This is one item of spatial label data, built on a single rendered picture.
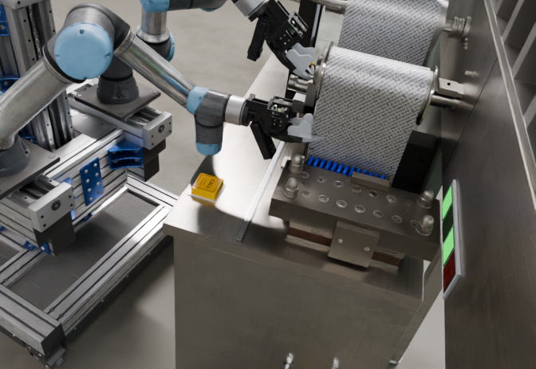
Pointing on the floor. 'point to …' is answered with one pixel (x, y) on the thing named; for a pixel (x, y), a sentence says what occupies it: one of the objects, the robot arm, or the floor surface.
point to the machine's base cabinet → (274, 316)
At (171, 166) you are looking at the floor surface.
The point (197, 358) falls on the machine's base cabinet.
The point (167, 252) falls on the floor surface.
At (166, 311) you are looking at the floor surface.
